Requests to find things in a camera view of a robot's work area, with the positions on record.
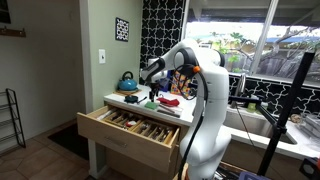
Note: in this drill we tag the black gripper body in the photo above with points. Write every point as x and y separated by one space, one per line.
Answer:
154 86

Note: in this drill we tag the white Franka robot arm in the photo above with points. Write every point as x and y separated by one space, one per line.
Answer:
213 110

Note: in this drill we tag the light wooden robot base board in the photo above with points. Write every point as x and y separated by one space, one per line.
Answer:
175 177

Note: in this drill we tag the red and white kitchen tool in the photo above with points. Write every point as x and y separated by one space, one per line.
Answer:
130 123

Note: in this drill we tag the light wooden drawer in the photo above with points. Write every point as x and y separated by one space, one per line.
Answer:
126 146

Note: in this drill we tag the white counter support leg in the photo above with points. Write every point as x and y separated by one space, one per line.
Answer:
95 156

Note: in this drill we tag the small green sink sponge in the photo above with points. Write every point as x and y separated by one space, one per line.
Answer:
251 107

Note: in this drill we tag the red cloth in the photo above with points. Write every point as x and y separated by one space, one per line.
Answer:
168 101

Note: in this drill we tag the small dark teal plate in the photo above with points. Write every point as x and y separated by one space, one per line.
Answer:
131 99

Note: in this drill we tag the colourful patterned tile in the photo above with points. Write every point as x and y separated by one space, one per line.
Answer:
176 85

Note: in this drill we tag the wooden trivet board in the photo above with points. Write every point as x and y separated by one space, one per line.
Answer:
120 92

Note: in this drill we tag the wooden cutlery organizer tray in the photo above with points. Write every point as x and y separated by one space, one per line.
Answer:
120 119
155 131

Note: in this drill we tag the clear plastic utensil pack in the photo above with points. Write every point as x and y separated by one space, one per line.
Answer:
106 114

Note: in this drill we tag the chrome faucet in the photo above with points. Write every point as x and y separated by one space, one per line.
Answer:
240 85

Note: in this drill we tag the dark floor mat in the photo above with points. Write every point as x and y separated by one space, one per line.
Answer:
70 140

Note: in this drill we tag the blue purple box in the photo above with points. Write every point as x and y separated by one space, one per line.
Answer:
253 176

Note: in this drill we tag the black tripod stand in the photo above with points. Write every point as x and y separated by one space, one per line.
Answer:
283 110

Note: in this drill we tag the black metal shoe rack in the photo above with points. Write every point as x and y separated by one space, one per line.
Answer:
15 116

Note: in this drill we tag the brown sink scrubber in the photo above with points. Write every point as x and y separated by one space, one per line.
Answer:
295 119

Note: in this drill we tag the grey dish rack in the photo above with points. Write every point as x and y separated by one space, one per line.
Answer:
311 125

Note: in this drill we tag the black case with red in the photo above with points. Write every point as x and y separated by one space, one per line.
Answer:
310 168

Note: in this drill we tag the white light switch plate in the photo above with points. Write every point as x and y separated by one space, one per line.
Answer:
102 56

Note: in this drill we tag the black white patterned wall art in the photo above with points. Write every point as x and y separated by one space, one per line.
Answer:
122 29

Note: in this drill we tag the white window frame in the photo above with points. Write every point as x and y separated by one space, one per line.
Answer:
263 40

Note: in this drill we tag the wooden wall coat rack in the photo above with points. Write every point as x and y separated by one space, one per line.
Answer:
12 32

